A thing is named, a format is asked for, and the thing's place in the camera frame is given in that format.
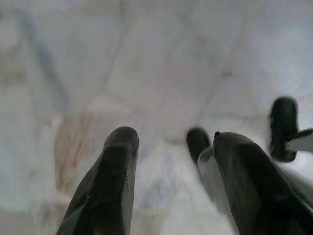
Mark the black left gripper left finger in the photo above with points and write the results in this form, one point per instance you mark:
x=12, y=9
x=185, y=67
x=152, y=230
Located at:
x=105, y=186

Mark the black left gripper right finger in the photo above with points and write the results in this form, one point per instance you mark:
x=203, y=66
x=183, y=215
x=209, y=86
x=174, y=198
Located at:
x=259, y=188

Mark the black right robot foot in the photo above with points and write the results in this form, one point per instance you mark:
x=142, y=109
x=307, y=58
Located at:
x=283, y=122

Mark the black robot foot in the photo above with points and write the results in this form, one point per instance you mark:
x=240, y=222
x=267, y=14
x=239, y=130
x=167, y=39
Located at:
x=197, y=143
x=283, y=122

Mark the black left robot foot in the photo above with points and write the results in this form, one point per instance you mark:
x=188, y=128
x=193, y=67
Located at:
x=197, y=143

